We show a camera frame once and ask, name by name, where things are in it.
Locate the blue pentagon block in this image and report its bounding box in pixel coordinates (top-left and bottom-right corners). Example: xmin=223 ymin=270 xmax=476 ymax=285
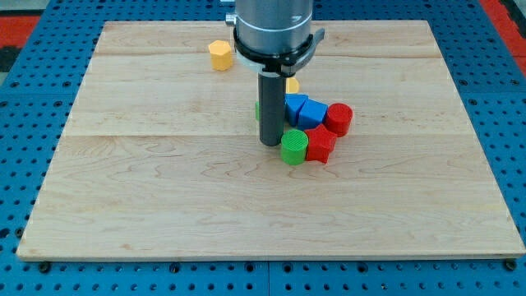
xmin=297 ymin=99 xmax=328 ymax=130

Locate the green block behind rod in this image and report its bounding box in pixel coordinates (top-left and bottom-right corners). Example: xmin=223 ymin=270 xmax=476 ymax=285
xmin=255 ymin=101 xmax=260 ymax=122

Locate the wooden board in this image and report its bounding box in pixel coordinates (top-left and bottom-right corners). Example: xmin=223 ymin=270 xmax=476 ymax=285
xmin=17 ymin=21 xmax=525 ymax=261

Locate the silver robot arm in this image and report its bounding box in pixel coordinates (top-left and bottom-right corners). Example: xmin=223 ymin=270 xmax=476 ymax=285
xmin=225 ymin=0 xmax=313 ymax=55

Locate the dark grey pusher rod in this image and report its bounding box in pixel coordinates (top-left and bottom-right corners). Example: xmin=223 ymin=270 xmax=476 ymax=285
xmin=258 ymin=75 xmax=286 ymax=146

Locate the red star block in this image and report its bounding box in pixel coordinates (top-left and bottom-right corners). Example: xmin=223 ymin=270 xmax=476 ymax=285
xmin=305 ymin=123 xmax=338 ymax=164

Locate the yellow hexagon block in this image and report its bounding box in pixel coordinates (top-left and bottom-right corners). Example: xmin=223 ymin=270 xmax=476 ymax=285
xmin=208 ymin=40 xmax=233 ymax=71

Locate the black clamp ring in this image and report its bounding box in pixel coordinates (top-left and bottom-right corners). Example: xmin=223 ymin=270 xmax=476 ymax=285
xmin=233 ymin=27 xmax=326 ymax=78

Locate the yellow block behind rod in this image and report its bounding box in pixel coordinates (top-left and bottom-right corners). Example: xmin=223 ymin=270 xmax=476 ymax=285
xmin=286 ymin=77 xmax=300 ymax=94

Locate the red cylinder block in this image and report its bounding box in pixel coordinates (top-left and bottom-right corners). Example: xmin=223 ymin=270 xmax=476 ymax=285
xmin=324 ymin=103 xmax=353 ymax=137

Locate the green cylinder block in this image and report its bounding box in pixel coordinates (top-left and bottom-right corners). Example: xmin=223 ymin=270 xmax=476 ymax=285
xmin=280 ymin=129 xmax=309 ymax=165

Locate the blue block behind rod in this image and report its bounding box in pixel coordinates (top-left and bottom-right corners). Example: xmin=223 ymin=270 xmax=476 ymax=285
xmin=285 ymin=94 xmax=308 ymax=127

